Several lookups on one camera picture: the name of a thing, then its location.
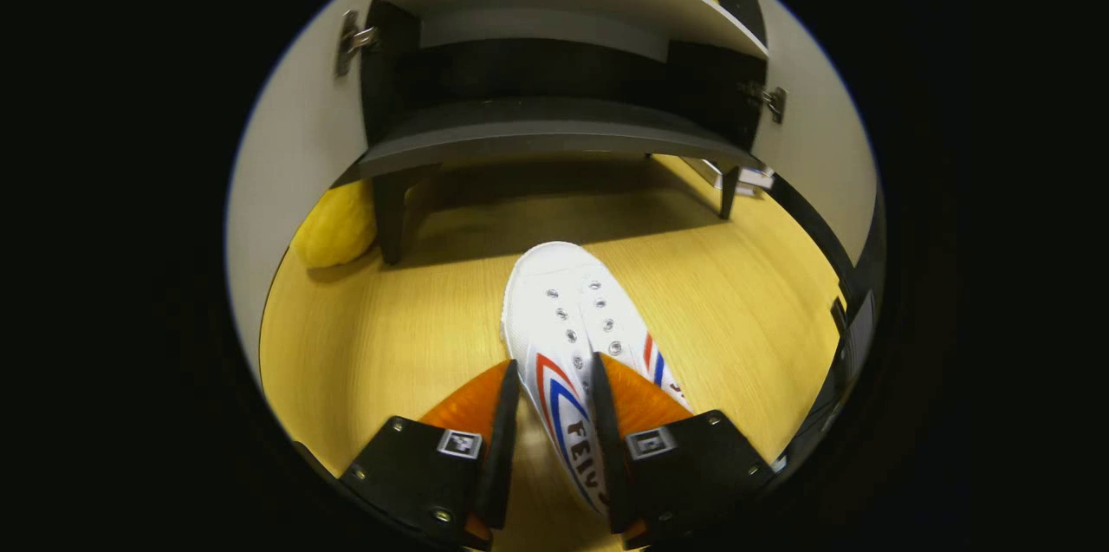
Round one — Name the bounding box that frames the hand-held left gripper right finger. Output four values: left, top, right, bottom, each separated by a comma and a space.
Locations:
589, 353, 775, 549

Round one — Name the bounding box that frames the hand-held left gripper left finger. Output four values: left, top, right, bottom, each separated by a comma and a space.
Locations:
340, 359, 522, 549

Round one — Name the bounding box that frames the grey shoe cabinet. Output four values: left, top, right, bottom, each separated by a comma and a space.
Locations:
351, 0, 772, 267

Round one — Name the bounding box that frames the metal door hinge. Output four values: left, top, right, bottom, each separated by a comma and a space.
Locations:
337, 10, 380, 77
739, 81, 788, 125

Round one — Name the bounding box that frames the yellow cushion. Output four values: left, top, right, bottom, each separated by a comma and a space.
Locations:
290, 179, 379, 270

